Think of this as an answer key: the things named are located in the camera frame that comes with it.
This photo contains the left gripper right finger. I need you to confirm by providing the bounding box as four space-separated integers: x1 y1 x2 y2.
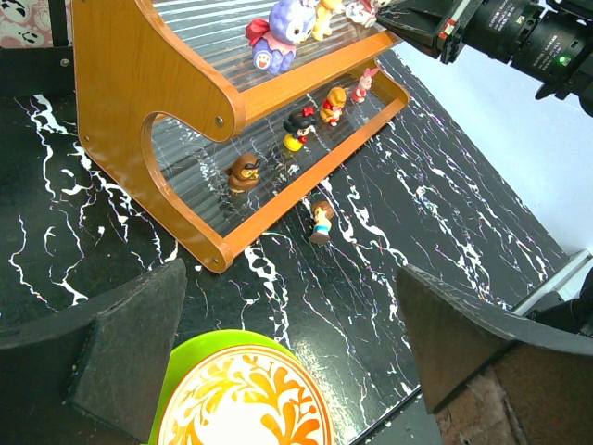
397 265 592 444

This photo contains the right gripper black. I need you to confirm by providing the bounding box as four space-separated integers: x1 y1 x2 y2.
376 0 592 115

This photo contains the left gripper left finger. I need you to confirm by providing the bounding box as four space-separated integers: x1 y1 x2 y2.
1 259 186 444

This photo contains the pink flamingo toy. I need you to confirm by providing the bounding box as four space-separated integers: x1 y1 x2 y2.
345 0 393 28

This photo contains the small orange figure toy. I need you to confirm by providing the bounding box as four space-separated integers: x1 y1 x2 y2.
311 0 345 41

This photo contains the purple bunny toy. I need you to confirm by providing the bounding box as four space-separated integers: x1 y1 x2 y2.
245 0 319 74

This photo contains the brown haired boy toy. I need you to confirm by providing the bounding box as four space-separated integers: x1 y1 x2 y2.
309 201 334 245

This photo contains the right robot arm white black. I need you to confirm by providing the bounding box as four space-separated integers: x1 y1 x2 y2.
378 0 592 114

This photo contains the orange figure toy on shelf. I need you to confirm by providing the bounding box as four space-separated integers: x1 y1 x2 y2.
320 86 347 126

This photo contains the orange clear display shelf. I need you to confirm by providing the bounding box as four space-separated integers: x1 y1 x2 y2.
72 1 409 273

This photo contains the brown figure toy on shelf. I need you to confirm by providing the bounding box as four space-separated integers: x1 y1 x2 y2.
225 153 259 194

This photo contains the pink pig toy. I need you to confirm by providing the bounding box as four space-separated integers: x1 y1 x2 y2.
351 68 379 104

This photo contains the green bowl red pattern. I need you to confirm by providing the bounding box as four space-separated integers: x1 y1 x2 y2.
148 329 336 444

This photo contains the black haired figure toy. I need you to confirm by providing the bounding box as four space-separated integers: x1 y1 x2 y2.
283 107 317 152

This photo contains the black marble pattern mat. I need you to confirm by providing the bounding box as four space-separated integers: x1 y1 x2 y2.
1 52 568 444

